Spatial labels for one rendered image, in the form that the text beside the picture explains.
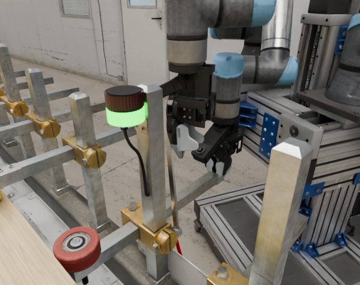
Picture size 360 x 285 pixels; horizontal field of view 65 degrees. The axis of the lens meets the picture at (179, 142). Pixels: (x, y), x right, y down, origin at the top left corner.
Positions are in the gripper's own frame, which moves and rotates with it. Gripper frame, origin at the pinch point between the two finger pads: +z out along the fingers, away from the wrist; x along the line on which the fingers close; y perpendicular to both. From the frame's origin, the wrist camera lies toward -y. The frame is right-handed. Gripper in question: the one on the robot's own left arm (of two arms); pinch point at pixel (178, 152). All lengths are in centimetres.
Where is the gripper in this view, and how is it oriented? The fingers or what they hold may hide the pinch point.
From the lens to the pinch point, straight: 63.3
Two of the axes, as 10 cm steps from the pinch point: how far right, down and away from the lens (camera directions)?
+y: 9.2, 1.7, -3.6
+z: 0.1, 8.9, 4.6
